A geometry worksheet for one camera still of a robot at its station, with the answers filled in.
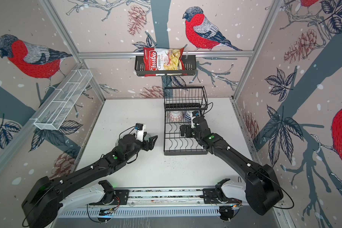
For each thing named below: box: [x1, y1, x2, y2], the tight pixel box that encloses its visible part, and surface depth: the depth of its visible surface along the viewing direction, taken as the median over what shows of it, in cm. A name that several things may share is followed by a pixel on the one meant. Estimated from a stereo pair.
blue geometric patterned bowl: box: [168, 110, 184, 123], surface depth 104 cm
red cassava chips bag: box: [143, 47, 188, 77], surface depth 89 cm
